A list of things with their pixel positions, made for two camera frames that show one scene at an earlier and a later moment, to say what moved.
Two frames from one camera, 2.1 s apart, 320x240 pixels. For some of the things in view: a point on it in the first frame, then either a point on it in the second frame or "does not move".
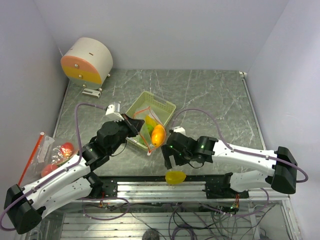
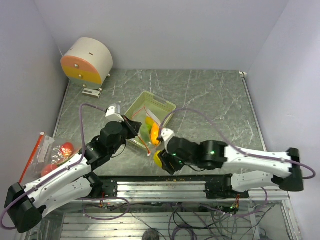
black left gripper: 134,125 does not move
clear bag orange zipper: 49,153 does not move
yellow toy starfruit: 175,177 → 157,159
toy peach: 48,169 does not move
